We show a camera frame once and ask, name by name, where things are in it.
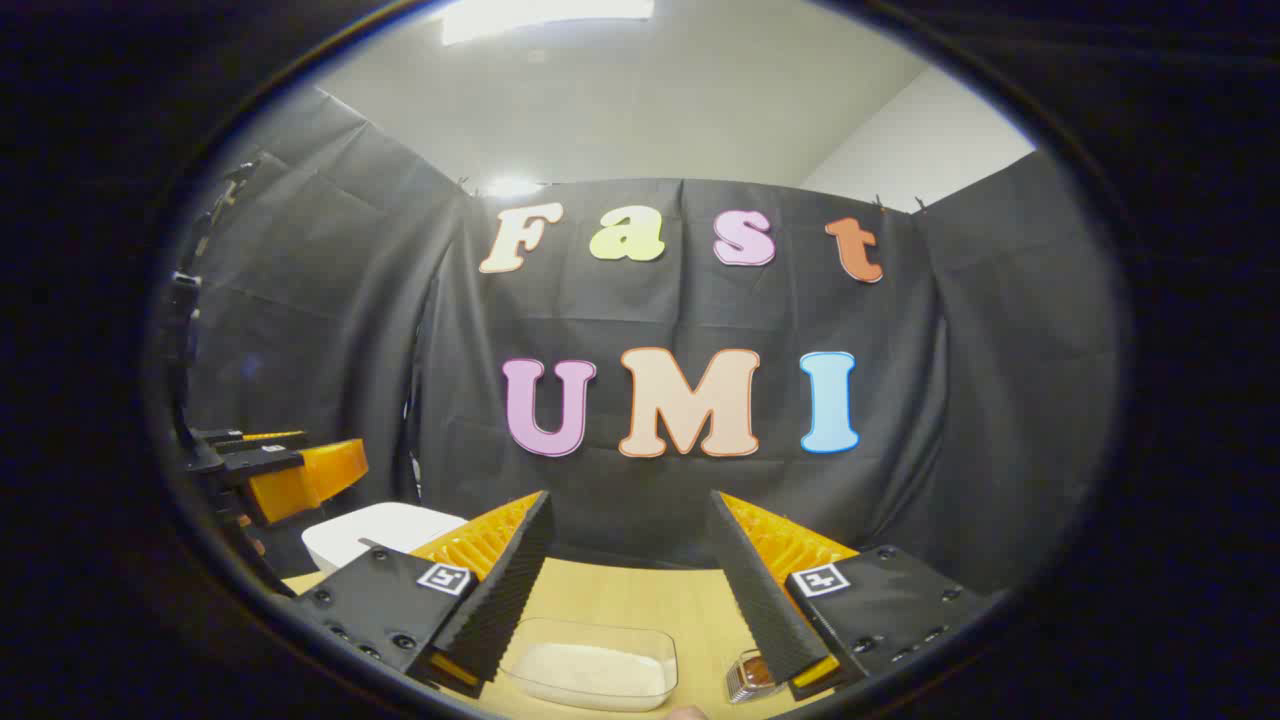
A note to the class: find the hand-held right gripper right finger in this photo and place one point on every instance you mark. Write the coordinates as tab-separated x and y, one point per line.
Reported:
765	600

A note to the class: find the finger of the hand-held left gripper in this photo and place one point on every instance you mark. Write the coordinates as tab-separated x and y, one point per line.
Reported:
300	480
250	440

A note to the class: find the clear plastic container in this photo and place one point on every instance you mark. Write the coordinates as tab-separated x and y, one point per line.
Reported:
600	630

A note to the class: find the white rice cooker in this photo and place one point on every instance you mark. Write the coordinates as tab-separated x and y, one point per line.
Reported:
380	530

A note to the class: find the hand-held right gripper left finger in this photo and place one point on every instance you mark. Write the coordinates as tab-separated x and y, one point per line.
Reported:
500	600

